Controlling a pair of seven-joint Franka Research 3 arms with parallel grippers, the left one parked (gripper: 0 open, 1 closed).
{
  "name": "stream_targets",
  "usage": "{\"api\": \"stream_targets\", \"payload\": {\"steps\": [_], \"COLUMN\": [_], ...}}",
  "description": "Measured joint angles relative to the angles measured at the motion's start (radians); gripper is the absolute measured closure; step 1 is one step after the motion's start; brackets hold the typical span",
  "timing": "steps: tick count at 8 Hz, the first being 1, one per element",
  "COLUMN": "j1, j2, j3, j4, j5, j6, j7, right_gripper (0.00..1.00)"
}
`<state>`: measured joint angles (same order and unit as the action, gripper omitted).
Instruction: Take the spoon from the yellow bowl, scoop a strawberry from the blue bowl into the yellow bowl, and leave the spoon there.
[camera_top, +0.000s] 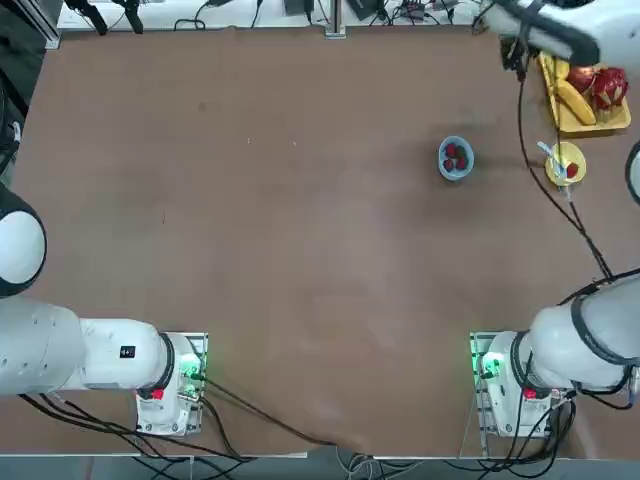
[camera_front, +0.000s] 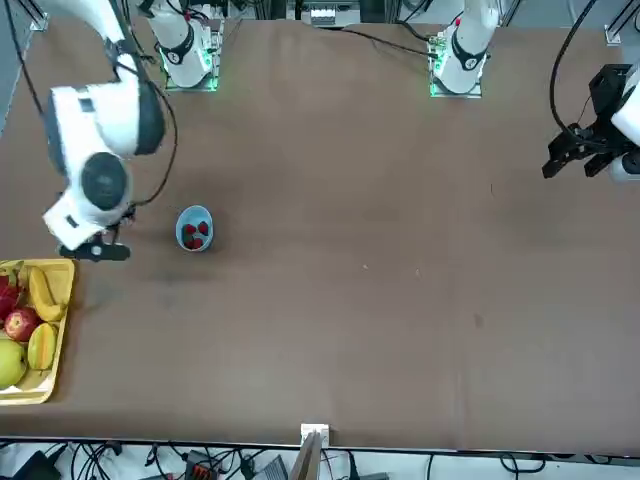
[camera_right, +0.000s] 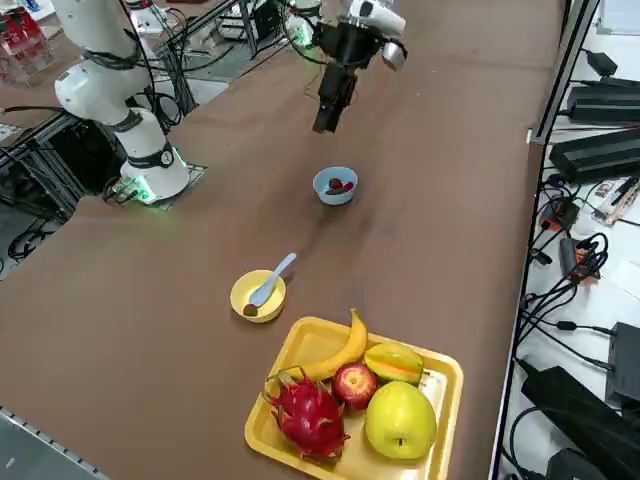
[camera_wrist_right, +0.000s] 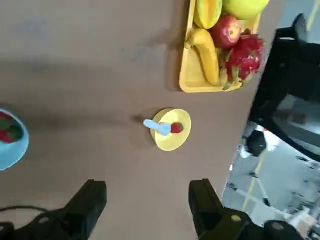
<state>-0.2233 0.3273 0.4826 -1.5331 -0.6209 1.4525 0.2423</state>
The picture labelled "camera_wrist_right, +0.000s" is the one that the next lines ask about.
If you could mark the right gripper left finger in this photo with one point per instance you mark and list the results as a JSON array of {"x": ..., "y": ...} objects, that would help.
[{"x": 82, "y": 215}]

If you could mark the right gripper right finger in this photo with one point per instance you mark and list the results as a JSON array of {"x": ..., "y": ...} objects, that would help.
[{"x": 207, "y": 215}]

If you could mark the red strawberry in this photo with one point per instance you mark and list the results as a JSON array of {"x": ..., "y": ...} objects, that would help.
[
  {"x": 4, "y": 137},
  {"x": 3, "y": 117},
  {"x": 176, "y": 128},
  {"x": 14, "y": 132}
]

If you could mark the light blue spoon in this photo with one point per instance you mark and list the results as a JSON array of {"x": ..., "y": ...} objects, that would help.
[{"x": 162, "y": 128}]

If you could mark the yellow bowl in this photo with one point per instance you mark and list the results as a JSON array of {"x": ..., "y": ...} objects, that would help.
[{"x": 175, "y": 142}]

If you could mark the light blue bowl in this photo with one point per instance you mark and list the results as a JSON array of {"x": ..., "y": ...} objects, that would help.
[{"x": 12, "y": 157}]

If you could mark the yellow tray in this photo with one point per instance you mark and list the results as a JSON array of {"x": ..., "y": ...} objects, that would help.
[{"x": 190, "y": 82}]

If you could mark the yellow banana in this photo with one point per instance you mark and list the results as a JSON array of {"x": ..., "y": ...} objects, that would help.
[{"x": 207, "y": 57}]

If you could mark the black chair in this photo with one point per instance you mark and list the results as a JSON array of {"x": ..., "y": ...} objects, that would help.
[{"x": 282, "y": 75}]

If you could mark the red dragon fruit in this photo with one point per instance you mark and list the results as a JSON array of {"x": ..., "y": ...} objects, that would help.
[{"x": 245, "y": 57}]

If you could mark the red apple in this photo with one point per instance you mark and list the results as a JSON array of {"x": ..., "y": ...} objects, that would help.
[{"x": 225, "y": 32}]

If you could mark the yellow starfruit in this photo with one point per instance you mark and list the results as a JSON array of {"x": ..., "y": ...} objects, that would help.
[{"x": 207, "y": 12}]

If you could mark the green apple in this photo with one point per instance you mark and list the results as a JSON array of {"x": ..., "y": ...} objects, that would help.
[{"x": 245, "y": 7}]

